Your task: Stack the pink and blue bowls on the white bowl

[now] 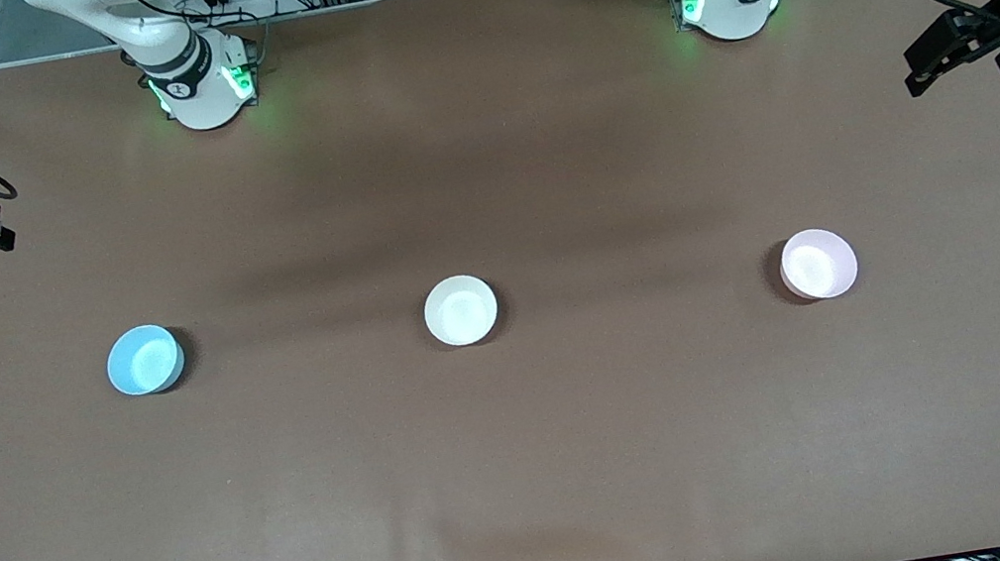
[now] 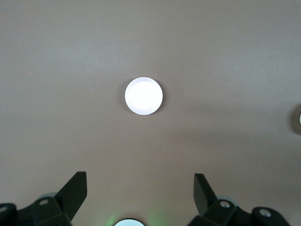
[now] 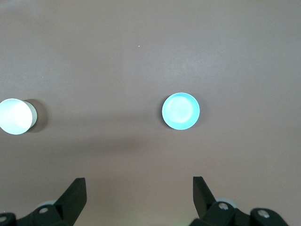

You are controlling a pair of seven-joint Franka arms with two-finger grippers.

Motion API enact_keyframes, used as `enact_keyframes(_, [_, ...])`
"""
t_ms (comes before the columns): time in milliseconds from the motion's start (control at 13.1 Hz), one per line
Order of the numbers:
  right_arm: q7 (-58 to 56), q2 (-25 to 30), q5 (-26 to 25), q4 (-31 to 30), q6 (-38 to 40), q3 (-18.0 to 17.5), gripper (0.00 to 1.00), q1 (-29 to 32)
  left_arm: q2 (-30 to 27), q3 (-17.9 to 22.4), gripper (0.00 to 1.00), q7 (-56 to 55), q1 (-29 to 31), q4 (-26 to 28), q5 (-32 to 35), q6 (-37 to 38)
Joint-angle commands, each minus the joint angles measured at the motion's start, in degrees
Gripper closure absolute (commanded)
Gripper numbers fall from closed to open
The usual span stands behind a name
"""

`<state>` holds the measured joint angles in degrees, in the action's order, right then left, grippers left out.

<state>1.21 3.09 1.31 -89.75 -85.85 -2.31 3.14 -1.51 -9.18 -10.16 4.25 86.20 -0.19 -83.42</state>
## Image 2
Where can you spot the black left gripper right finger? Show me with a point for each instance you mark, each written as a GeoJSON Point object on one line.
{"type": "Point", "coordinates": [204, 200]}

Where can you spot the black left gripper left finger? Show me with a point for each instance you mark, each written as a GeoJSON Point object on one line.
{"type": "Point", "coordinates": [70, 197]}

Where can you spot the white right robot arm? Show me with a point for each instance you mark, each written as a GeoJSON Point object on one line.
{"type": "Point", "coordinates": [297, 117]}

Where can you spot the white bowl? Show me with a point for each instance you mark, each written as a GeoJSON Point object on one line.
{"type": "Point", "coordinates": [143, 96]}

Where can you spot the brown table cover mat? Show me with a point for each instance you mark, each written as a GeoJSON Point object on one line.
{"type": "Point", "coordinates": [70, 70]}

